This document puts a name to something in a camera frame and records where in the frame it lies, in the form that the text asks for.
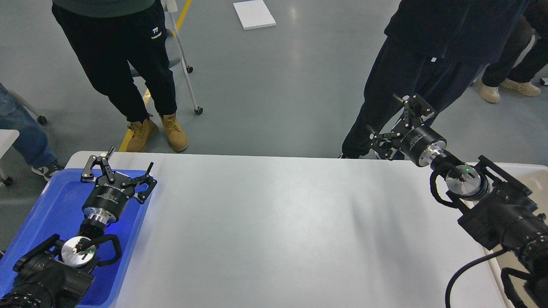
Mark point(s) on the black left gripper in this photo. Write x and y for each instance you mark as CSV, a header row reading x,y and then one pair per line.
x,y
107,197

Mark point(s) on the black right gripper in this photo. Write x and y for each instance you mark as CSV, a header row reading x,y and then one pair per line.
x,y
421,144

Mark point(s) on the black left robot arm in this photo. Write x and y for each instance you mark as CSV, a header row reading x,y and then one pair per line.
x,y
74,248

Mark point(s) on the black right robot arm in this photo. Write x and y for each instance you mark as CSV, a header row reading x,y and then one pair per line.
x,y
496,207

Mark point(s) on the blue plastic tray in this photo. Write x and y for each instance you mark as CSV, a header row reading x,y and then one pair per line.
x,y
58,211

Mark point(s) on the person in black-white sneakers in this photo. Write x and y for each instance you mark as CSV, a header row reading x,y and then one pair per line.
x,y
434,48

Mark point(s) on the person in blue jeans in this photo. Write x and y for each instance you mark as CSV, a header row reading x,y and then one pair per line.
x,y
32,142

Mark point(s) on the person in tan boots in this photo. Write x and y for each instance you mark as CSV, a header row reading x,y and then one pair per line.
x,y
109,37

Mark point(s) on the beige plastic bin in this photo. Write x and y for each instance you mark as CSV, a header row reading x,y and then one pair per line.
x,y
481,286

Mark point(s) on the seated person black trousers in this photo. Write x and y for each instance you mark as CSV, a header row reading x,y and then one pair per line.
x,y
524,55

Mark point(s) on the white board on floor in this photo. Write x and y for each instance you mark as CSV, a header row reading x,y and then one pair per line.
x,y
254,14

